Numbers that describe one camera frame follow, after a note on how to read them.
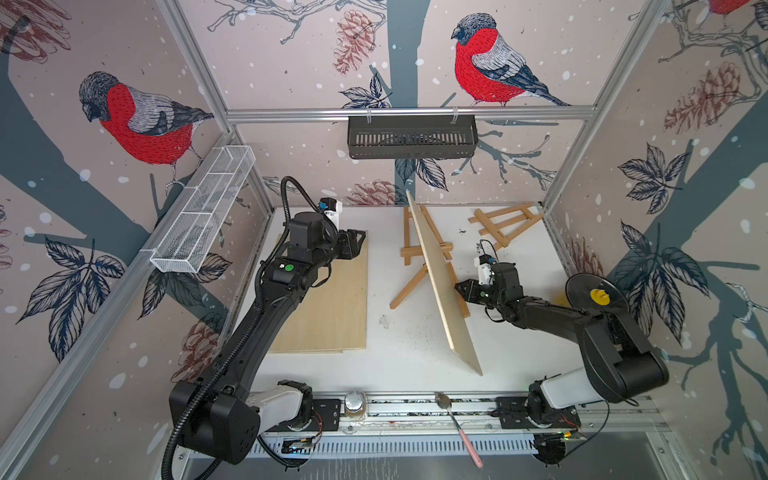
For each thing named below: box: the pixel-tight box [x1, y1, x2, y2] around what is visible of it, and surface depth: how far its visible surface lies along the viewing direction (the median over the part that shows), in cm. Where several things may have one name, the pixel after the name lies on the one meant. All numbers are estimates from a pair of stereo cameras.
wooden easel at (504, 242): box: [468, 203, 545, 251], surface depth 116 cm
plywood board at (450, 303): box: [406, 190, 484, 376], surface depth 82 cm
